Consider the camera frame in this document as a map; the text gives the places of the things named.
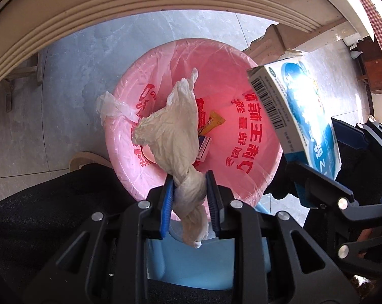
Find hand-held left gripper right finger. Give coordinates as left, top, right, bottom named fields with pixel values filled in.
left=205, top=170, right=359, bottom=304

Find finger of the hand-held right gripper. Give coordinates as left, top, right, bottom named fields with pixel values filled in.
left=331, top=117, right=382, bottom=156
left=288, top=161, right=382, bottom=260

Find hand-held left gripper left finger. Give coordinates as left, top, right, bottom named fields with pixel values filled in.
left=36, top=177, right=176, bottom=304

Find blue white carton box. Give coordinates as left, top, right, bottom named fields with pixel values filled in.
left=246, top=58, right=342, bottom=181

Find blue plastic trash bin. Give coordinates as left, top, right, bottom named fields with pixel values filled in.
left=145, top=193, right=274, bottom=290

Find white tissue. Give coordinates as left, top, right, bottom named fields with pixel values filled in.
left=131, top=67, right=210, bottom=249

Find pink printed bin bag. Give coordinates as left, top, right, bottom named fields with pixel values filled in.
left=96, top=38, right=285, bottom=206

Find small white blue box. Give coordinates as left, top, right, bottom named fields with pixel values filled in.
left=196, top=135, right=212, bottom=162

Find brown wooden cabinet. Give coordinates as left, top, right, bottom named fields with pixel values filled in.
left=356, top=36, right=382, bottom=94

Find yellow snack packet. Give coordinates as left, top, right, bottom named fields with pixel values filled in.
left=199, top=111, right=226, bottom=135

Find red snack packet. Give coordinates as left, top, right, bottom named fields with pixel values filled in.
left=196, top=98, right=207, bottom=130

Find beige shoe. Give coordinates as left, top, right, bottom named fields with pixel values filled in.
left=69, top=151, right=115, bottom=173

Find cream table leg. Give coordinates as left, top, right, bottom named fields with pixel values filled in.
left=242, top=17, right=350, bottom=67

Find red checked cloth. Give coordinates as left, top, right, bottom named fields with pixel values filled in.
left=353, top=0, right=382, bottom=84

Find person's black pants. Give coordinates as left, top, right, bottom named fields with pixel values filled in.
left=0, top=152, right=382, bottom=304

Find wooden stool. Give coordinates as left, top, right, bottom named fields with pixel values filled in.
left=4, top=51, right=44, bottom=113

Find cream round table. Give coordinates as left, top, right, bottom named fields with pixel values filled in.
left=0, top=0, right=382, bottom=94

